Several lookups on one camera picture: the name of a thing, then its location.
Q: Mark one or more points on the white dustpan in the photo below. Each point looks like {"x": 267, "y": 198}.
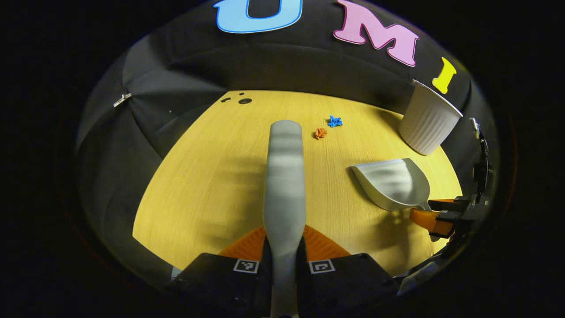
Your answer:
{"x": 393, "y": 185}

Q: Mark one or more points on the silver metal clip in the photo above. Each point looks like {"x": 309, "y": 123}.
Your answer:
{"x": 122, "y": 100}

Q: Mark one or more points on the small white broom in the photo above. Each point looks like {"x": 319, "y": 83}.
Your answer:
{"x": 284, "y": 176}

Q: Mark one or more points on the white ribbed garbage bin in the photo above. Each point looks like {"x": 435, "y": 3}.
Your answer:
{"x": 428, "y": 123}

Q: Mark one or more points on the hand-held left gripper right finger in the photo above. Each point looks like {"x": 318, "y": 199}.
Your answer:
{"x": 344, "y": 278}

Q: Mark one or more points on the black backdrop cloth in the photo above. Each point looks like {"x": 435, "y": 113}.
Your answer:
{"x": 185, "y": 66}

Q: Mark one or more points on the orange paper trash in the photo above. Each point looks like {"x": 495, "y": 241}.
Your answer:
{"x": 320, "y": 133}

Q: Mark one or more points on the blue paper trash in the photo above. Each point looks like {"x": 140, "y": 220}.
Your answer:
{"x": 334, "y": 121}

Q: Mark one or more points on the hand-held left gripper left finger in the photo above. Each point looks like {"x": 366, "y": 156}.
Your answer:
{"x": 216, "y": 278}

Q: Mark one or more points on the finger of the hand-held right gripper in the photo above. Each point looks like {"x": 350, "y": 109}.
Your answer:
{"x": 426, "y": 220}
{"x": 446, "y": 204}

